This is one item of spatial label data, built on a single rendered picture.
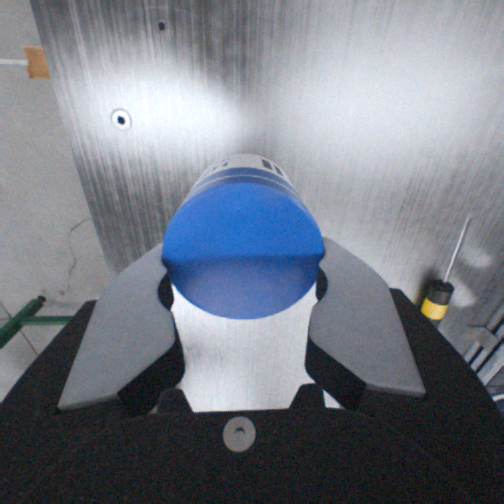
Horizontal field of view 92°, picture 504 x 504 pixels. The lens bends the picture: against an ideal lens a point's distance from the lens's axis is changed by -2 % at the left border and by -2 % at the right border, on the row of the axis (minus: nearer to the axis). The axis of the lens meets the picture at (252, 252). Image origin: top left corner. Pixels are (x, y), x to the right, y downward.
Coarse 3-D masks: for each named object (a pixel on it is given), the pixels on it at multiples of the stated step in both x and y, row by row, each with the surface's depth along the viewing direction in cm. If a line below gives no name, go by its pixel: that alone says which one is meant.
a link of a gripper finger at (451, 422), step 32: (416, 320) 7; (416, 352) 6; (448, 352) 6; (448, 384) 6; (480, 384) 5; (384, 416) 5; (416, 416) 5; (448, 416) 5; (480, 416) 5; (448, 448) 4; (480, 448) 4; (480, 480) 4
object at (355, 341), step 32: (352, 256) 10; (320, 288) 10; (352, 288) 9; (384, 288) 8; (320, 320) 7; (352, 320) 7; (384, 320) 7; (320, 352) 7; (352, 352) 6; (384, 352) 6; (320, 384) 7; (352, 384) 6; (384, 384) 6; (416, 384) 6
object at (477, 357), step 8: (496, 312) 39; (496, 320) 39; (488, 328) 40; (496, 328) 39; (496, 336) 39; (472, 344) 43; (480, 344) 42; (496, 344) 39; (472, 352) 43; (480, 352) 42; (488, 352) 40; (496, 352) 39; (472, 360) 44; (480, 360) 41; (488, 360) 41; (496, 360) 39; (472, 368) 43; (480, 368) 42; (488, 368) 40; (496, 368) 39; (480, 376) 41; (488, 376) 40
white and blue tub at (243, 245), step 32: (224, 160) 14; (256, 160) 13; (192, 192) 10; (224, 192) 9; (256, 192) 9; (288, 192) 10; (192, 224) 10; (224, 224) 10; (256, 224) 10; (288, 224) 10; (192, 256) 11; (224, 256) 11; (256, 256) 11; (288, 256) 11; (320, 256) 11; (192, 288) 11; (224, 288) 12; (256, 288) 12; (288, 288) 12
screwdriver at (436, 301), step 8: (464, 224) 30; (464, 232) 30; (456, 248) 31; (456, 256) 32; (448, 264) 33; (448, 272) 33; (440, 280) 35; (432, 288) 35; (440, 288) 34; (448, 288) 33; (432, 296) 35; (440, 296) 34; (448, 296) 34; (424, 304) 36; (432, 304) 35; (440, 304) 34; (448, 304) 35; (424, 312) 37; (432, 312) 35; (440, 312) 35; (432, 320) 36; (440, 320) 36
